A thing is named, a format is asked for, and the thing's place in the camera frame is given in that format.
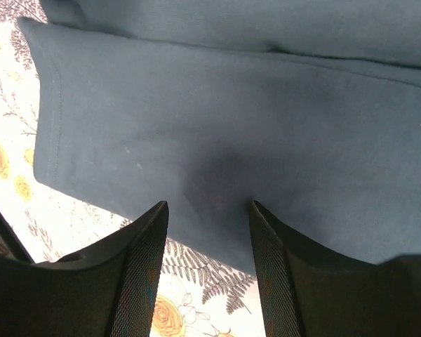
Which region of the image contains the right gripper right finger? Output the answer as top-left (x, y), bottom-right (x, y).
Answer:
top-left (249, 201), bottom-right (421, 336)

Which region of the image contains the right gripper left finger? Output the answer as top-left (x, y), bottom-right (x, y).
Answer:
top-left (0, 201), bottom-right (168, 336)

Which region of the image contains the dark blue-grey t-shirt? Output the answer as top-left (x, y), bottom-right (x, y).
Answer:
top-left (18, 1), bottom-right (421, 273)

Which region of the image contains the floral patterned table mat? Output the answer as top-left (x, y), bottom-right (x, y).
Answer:
top-left (0, 1), bottom-right (265, 336)

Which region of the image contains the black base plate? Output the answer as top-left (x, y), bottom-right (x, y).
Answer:
top-left (0, 212), bottom-right (34, 263)

